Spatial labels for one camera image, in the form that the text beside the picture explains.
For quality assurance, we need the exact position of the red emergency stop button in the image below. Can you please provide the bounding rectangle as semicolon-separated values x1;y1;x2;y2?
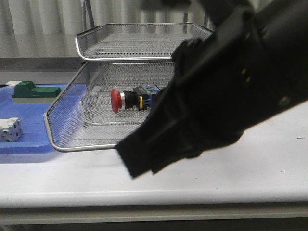
110;85;164;113

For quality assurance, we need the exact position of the grey back counter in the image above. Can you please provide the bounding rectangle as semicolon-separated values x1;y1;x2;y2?
0;34;82;84

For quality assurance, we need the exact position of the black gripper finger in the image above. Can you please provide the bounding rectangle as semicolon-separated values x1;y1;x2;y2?
116;115;193;178
147;87;183;130

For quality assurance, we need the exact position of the green electrical component block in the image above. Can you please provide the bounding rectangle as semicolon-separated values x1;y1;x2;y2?
11;81;61;103

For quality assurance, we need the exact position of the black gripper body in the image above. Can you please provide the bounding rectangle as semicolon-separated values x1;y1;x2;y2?
168;7;268;159

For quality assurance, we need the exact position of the silver mesh rack frame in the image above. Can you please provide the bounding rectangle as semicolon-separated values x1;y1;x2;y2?
80;0;215;31

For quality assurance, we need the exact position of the white terminal block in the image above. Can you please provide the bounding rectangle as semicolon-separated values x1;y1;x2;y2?
0;117;23;142

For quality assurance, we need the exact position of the blue plastic tray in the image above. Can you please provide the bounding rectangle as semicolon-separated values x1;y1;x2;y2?
0;84;86;154

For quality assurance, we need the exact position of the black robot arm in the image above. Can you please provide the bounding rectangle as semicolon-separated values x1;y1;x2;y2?
116;0;308;178

